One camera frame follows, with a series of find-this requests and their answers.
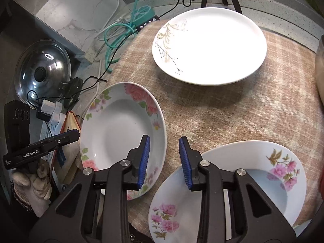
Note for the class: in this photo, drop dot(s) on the red floral deep plate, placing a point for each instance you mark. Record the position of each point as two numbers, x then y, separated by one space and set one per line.
114 131

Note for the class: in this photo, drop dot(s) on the person's left hand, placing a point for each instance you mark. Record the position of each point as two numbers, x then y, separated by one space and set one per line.
38 182

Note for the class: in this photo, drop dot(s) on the white charger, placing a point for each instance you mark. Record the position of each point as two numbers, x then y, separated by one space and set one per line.
48 107

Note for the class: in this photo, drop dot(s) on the black clip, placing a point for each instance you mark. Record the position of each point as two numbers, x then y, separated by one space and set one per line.
73 86

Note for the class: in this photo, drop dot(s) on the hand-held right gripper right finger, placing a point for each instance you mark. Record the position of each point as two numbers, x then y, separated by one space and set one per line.
186 162

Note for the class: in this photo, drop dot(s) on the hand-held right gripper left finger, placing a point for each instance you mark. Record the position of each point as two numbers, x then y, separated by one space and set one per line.
144 162

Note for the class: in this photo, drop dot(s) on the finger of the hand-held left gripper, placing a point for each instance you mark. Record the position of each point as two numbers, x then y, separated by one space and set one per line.
68 135

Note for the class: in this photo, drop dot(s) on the beige checked cloth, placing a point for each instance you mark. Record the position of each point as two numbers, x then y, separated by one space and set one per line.
227 116

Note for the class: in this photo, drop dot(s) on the beige packet with red edge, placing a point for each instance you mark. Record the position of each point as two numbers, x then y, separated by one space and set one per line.
69 124

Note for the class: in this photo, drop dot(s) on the large white leaf-print plate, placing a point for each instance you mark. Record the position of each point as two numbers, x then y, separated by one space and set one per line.
210 45

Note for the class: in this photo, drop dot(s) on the pink floral deep plate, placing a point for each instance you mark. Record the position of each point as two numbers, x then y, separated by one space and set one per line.
253 157

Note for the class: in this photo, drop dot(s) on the steel pot lid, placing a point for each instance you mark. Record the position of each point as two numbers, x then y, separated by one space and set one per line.
50 65

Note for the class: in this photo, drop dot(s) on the black usb hub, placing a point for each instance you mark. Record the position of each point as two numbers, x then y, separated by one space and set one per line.
146 23

